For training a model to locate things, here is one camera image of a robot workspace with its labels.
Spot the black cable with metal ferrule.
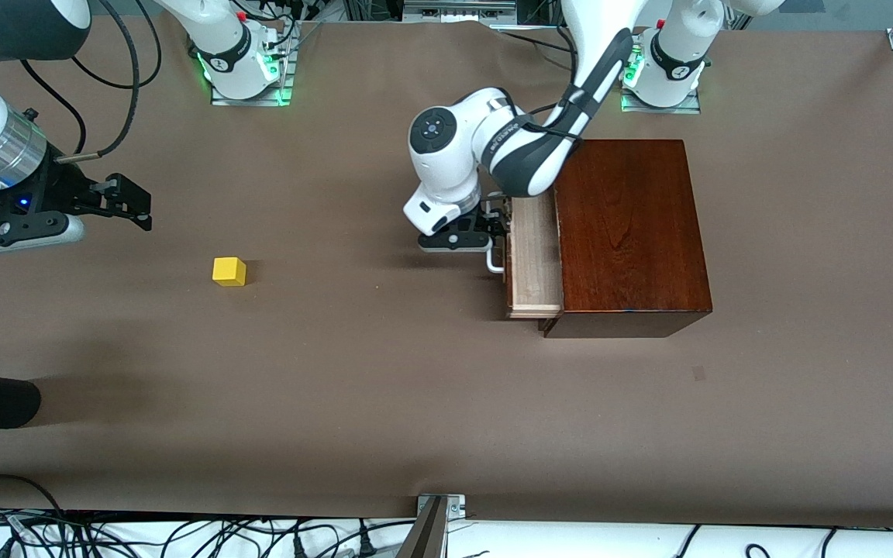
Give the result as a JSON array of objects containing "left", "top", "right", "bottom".
[{"left": 55, "top": 0, "right": 142, "bottom": 163}]

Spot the dark brown wooden cabinet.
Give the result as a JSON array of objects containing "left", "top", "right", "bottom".
[{"left": 543, "top": 139, "right": 714, "bottom": 339}]

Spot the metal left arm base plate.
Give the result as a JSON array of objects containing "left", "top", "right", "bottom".
[{"left": 620, "top": 87, "right": 702, "bottom": 115}]

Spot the yellow wooden block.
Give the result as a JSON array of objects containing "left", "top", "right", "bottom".
[{"left": 212, "top": 257, "right": 247, "bottom": 288}]

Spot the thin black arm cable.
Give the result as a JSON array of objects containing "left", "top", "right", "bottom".
[{"left": 20, "top": 58, "right": 88, "bottom": 153}]

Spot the aluminium frame rack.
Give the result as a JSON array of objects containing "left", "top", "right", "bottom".
[{"left": 342, "top": 0, "right": 565, "bottom": 25}]

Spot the black cable on table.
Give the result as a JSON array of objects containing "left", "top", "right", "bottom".
[{"left": 497, "top": 29, "right": 573, "bottom": 55}]

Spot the brown table cover sheet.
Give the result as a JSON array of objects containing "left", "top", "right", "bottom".
[{"left": 0, "top": 15, "right": 893, "bottom": 529}]

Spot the metal table leg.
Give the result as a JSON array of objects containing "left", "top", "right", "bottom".
[{"left": 396, "top": 494, "right": 467, "bottom": 558}]

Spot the wooden drawer with white handle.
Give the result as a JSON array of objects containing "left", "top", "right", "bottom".
[{"left": 486, "top": 192, "right": 565, "bottom": 321}]

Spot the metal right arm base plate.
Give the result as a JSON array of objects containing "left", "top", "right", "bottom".
[{"left": 210, "top": 22, "right": 297, "bottom": 108}]

